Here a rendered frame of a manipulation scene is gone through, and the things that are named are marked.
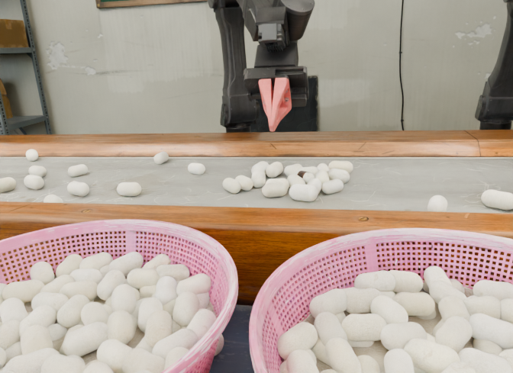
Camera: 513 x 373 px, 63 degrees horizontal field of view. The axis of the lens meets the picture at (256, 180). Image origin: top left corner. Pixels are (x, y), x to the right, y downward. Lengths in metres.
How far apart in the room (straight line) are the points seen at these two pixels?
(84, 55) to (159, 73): 0.51
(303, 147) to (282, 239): 0.37
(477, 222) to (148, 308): 0.31
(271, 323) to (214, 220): 0.16
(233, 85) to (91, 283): 0.69
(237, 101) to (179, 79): 1.78
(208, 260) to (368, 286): 0.14
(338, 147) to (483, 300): 0.46
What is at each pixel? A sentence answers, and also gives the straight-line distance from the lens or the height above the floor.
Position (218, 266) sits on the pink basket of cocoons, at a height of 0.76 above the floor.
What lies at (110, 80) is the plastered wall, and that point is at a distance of 2.95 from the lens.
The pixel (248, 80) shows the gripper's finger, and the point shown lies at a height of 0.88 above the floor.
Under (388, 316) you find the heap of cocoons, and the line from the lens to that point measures 0.33.
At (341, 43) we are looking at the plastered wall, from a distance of 2.61.
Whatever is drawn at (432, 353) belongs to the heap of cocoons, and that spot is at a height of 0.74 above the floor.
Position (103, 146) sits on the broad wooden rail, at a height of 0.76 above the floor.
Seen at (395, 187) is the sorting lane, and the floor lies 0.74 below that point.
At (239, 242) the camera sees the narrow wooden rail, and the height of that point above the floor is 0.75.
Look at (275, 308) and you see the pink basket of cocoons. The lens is 0.32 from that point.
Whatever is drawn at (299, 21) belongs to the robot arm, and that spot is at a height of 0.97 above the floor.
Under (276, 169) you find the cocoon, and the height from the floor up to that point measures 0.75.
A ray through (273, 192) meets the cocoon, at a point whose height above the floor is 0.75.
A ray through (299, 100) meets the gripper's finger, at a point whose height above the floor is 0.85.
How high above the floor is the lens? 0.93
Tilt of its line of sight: 18 degrees down
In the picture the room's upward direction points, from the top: 3 degrees counter-clockwise
